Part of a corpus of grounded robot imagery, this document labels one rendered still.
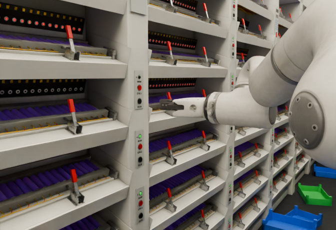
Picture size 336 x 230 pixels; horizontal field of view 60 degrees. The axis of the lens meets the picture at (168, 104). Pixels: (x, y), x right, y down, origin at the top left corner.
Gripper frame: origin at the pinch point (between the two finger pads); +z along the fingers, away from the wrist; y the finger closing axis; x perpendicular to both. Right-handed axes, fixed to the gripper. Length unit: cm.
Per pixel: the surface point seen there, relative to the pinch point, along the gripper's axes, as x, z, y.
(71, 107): 0.2, 13.3, -23.6
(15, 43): 16.0, 17.1, -35.6
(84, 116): -3.1, 17.3, -16.5
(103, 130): -6.9, 10.9, -15.2
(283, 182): -82, 14, 184
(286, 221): -90, -2, 132
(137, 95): 2.4, 10.4, -1.3
